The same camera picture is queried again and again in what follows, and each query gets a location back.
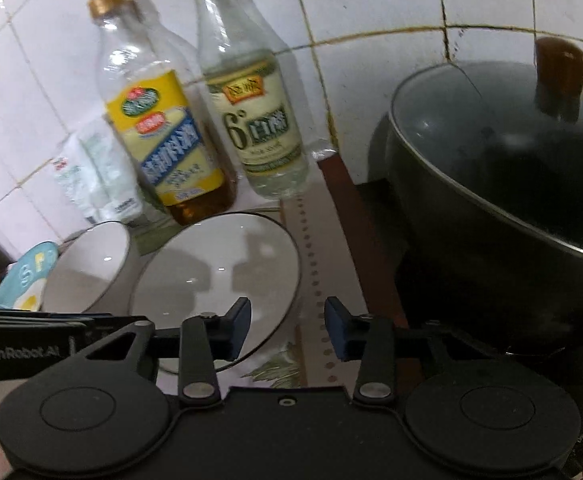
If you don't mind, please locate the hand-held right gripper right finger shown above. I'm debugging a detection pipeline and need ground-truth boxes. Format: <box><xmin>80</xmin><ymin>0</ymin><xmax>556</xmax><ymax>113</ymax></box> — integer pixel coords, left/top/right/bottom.
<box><xmin>324</xmin><ymin>296</ymin><xmax>517</xmax><ymax>405</ymax></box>

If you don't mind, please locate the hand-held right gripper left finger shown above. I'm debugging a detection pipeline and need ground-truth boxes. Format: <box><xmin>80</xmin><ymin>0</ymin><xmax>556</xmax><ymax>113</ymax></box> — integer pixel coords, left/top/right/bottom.
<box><xmin>41</xmin><ymin>296</ymin><xmax>252</xmax><ymax>407</ymax></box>

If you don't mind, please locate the white ribbed bowl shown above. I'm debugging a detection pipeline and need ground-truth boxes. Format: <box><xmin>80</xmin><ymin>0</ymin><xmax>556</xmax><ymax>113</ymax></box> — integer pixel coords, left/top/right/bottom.
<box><xmin>41</xmin><ymin>220</ymin><xmax>142</xmax><ymax>313</ymax></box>
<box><xmin>128</xmin><ymin>212</ymin><xmax>302</xmax><ymax>373</ymax></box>

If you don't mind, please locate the blue egg print plate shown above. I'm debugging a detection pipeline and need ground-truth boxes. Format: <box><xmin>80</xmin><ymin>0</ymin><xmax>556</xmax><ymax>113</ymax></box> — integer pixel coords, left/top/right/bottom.
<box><xmin>0</xmin><ymin>242</ymin><xmax>59</xmax><ymax>311</ymax></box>

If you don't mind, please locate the black cooking pot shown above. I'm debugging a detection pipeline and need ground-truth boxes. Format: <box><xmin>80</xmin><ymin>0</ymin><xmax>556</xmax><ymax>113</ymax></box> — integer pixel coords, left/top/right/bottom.
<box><xmin>384</xmin><ymin>62</ymin><xmax>583</xmax><ymax>356</ymax></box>

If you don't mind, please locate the yellow capped vinegar bottle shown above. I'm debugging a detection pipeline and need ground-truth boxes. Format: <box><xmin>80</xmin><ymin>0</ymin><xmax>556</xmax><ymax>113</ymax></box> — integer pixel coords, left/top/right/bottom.
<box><xmin>180</xmin><ymin>0</ymin><xmax>312</xmax><ymax>200</ymax></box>

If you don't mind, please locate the gold capped cooking wine bottle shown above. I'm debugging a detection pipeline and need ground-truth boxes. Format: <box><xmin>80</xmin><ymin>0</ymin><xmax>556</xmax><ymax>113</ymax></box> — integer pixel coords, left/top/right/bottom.
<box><xmin>87</xmin><ymin>0</ymin><xmax>237</xmax><ymax>226</ymax></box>

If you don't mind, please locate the glass lid with wooden knob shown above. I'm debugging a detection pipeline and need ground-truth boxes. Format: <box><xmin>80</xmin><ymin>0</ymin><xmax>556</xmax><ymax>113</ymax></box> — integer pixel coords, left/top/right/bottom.
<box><xmin>390</xmin><ymin>36</ymin><xmax>583</xmax><ymax>263</ymax></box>

